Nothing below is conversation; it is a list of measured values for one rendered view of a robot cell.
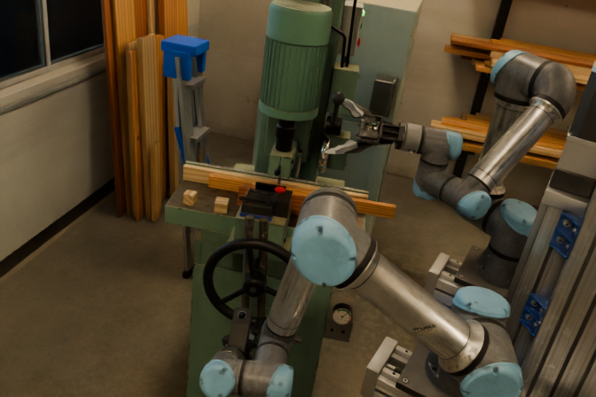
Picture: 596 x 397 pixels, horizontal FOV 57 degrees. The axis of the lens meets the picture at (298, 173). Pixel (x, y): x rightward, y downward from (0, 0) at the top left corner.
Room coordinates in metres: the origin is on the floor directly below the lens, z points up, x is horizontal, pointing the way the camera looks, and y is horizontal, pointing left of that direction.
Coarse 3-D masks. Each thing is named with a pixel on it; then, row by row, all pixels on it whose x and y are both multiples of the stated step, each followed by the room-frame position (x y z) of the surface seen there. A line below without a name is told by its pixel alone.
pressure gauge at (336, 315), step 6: (336, 306) 1.32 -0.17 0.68; (342, 306) 1.32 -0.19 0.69; (348, 306) 1.32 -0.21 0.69; (336, 312) 1.31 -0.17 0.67; (342, 312) 1.31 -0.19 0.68; (348, 312) 1.31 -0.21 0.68; (336, 318) 1.31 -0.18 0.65; (342, 318) 1.31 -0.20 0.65; (348, 318) 1.31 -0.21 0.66; (342, 324) 1.30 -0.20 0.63
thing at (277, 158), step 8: (296, 144) 1.61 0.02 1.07; (272, 152) 1.52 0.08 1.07; (280, 152) 1.52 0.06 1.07; (288, 152) 1.53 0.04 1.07; (272, 160) 1.50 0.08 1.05; (280, 160) 1.50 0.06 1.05; (288, 160) 1.50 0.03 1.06; (272, 168) 1.50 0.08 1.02; (280, 168) 1.50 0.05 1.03; (288, 168) 1.50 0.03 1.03; (280, 176) 1.50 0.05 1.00; (288, 176) 1.50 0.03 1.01
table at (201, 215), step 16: (176, 192) 1.49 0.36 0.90; (208, 192) 1.52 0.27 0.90; (224, 192) 1.53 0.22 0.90; (176, 208) 1.40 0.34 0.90; (192, 208) 1.41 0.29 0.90; (208, 208) 1.42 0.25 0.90; (176, 224) 1.40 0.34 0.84; (192, 224) 1.40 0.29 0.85; (208, 224) 1.39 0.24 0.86; (224, 224) 1.39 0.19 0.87; (288, 224) 1.39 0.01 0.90; (288, 240) 1.36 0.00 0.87; (256, 256) 1.29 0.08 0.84; (272, 256) 1.29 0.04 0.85
